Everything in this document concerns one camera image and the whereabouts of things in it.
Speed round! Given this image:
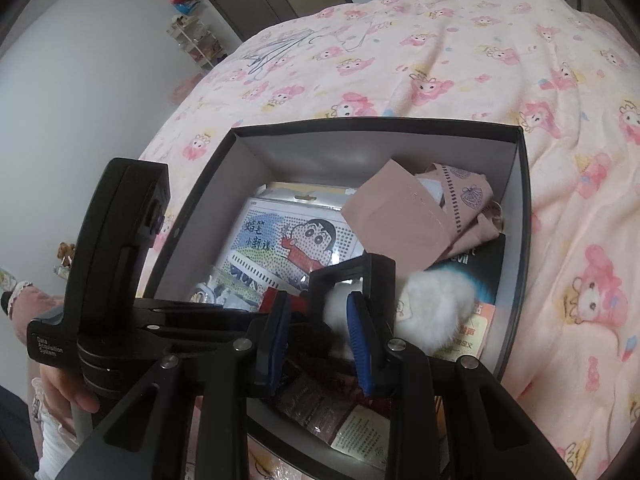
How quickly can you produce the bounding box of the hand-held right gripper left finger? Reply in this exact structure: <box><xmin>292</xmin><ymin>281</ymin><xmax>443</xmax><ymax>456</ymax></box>
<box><xmin>35</xmin><ymin>290</ymin><xmax>293</xmax><ymax>480</ymax></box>

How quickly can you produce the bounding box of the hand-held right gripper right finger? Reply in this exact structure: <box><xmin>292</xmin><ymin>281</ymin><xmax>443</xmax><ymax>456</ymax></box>
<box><xmin>347</xmin><ymin>291</ymin><xmax>578</xmax><ymax>480</ymax></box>

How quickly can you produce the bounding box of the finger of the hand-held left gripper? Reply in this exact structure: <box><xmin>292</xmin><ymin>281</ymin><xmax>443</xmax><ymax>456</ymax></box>
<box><xmin>145</xmin><ymin>327</ymin><xmax>237</xmax><ymax>359</ymax></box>
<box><xmin>132</xmin><ymin>297</ymin><xmax>263</xmax><ymax>339</ymax></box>

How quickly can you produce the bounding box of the red printed packet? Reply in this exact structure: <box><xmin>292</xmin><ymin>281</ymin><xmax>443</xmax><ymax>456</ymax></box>
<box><xmin>260</xmin><ymin>286</ymin><xmax>313</xmax><ymax>313</ymax></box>

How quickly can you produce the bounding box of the small black frame box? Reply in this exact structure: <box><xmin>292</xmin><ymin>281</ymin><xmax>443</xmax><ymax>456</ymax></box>
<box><xmin>307</xmin><ymin>253</ymin><xmax>398</xmax><ymax>321</ymax></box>

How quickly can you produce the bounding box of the white fluffy pompom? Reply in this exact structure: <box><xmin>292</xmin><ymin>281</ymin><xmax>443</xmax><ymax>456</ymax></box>
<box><xmin>322</xmin><ymin>270</ymin><xmax>478</xmax><ymax>353</ymax></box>

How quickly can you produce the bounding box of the black cardboard box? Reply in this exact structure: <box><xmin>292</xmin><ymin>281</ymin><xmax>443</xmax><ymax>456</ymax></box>
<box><xmin>142</xmin><ymin>119</ymin><xmax>532</xmax><ymax>473</ymax></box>

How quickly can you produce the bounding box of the person's left hand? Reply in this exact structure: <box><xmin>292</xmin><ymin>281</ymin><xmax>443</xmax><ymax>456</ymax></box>
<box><xmin>40</xmin><ymin>359</ymin><xmax>102</xmax><ymax>432</ymax></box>

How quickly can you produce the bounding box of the small white round trinket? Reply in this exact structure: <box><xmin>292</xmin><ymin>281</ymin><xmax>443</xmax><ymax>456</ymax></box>
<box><xmin>192</xmin><ymin>282</ymin><xmax>223</xmax><ymax>306</ymax></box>

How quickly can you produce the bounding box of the brown foil packet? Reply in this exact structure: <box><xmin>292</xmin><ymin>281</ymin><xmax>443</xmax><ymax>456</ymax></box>
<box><xmin>276</xmin><ymin>372</ymin><xmax>353</xmax><ymax>443</ymax></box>

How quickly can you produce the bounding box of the beige printed leaflet packet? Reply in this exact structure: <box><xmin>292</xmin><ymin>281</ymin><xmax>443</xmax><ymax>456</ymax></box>
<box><xmin>330</xmin><ymin>405</ymin><xmax>391</xmax><ymax>468</ymax></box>

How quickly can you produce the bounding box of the pink cloth with lace cuff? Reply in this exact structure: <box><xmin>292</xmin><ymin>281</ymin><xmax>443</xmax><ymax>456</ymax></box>
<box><xmin>0</xmin><ymin>280</ymin><xmax>67</xmax><ymax>347</ymax></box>

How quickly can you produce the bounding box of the cartoon bead kit packet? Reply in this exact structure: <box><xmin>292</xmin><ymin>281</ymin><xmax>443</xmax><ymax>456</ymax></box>
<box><xmin>215</xmin><ymin>182</ymin><xmax>361</xmax><ymax>306</ymax></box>

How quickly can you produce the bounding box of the orange and green card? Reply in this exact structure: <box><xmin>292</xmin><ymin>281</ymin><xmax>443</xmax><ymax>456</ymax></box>
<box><xmin>432</xmin><ymin>300</ymin><xmax>496</xmax><ymax>361</ymax></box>

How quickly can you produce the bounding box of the beige flat envelope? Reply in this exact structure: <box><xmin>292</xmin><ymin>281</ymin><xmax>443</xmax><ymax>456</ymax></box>
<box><xmin>341</xmin><ymin>159</ymin><xmax>453</xmax><ymax>271</ymax></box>

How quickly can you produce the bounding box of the black book with blue print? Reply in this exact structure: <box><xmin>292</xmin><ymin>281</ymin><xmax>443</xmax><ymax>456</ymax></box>
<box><xmin>430</xmin><ymin>234</ymin><xmax>507</xmax><ymax>306</ymax></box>

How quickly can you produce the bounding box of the patterned beige cloth pouch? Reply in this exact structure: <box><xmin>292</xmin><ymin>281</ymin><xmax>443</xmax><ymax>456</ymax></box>
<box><xmin>415</xmin><ymin>162</ymin><xmax>503</xmax><ymax>261</ymax></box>

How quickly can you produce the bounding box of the small storage shelf rack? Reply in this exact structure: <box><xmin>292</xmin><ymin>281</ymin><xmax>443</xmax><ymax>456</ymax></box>
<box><xmin>167</xmin><ymin>0</ymin><xmax>231</xmax><ymax>73</ymax></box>

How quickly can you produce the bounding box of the pink printed blanket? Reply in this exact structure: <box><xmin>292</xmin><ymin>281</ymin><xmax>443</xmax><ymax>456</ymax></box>
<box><xmin>137</xmin><ymin>0</ymin><xmax>640</xmax><ymax>480</ymax></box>

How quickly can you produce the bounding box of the bundle of wire hangers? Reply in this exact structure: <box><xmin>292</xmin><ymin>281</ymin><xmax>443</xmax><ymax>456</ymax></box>
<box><xmin>242</xmin><ymin>25</ymin><xmax>381</xmax><ymax>81</ymax></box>

